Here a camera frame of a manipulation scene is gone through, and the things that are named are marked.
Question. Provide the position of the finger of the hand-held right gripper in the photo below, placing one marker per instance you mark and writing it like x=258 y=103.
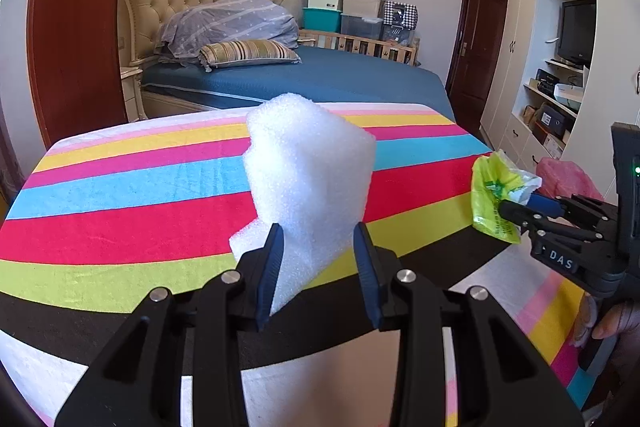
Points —
x=520 y=214
x=545 y=203

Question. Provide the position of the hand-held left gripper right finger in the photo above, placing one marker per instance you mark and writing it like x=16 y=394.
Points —
x=367 y=277

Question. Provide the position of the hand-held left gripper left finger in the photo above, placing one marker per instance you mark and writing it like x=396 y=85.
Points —
x=270 y=277

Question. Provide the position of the green plastic bag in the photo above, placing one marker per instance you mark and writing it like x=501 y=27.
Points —
x=492 y=197

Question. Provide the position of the bin with pink bag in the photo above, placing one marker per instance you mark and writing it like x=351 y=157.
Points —
x=565 y=177

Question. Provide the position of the white box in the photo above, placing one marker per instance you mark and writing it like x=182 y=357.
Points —
x=305 y=167

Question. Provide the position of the person's right hand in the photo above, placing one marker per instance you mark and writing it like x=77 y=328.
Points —
x=615 y=319

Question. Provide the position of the printed carton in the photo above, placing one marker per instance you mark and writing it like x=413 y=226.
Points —
x=555 y=146

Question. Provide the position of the black safe box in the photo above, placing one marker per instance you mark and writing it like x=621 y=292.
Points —
x=555 y=119

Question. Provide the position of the small cardboard box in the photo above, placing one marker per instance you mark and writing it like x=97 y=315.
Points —
x=528 y=114

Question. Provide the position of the black shelf device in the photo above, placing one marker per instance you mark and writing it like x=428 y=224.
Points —
x=546 y=81

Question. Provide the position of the white built-in wardrobe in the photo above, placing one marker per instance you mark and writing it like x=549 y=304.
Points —
x=515 y=72

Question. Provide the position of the rainbow striped tablecloth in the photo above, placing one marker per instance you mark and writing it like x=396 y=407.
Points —
x=125 y=207

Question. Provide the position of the brown wooden door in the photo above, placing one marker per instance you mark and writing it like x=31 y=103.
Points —
x=475 y=47

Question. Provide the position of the black television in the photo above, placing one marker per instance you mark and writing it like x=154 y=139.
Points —
x=577 y=32

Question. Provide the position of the blue bed mattress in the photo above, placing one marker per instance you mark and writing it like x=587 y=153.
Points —
x=350 y=82

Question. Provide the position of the dark storage bag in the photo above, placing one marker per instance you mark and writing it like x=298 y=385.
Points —
x=397 y=37

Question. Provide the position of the striped pillow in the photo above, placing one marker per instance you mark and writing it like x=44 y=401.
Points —
x=247 y=53

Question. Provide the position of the cream nightstand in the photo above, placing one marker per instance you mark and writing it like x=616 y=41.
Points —
x=132 y=92

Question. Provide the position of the black white checkered bag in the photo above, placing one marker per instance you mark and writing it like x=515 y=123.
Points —
x=401 y=14

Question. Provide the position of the clear grey storage box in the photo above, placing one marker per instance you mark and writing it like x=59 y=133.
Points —
x=361 y=27

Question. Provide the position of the grey blue folded quilt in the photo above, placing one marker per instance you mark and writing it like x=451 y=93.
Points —
x=230 y=22

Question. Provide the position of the beige storage box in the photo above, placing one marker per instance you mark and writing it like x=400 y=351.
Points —
x=364 y=5

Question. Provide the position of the teal storage box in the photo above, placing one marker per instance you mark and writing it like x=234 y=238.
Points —
x=322 y=19

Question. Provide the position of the cream storage box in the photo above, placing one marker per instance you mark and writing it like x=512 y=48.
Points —
x=325 y=0

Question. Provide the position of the wooden crib rail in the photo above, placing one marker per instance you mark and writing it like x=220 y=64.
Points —
x=360 y=44

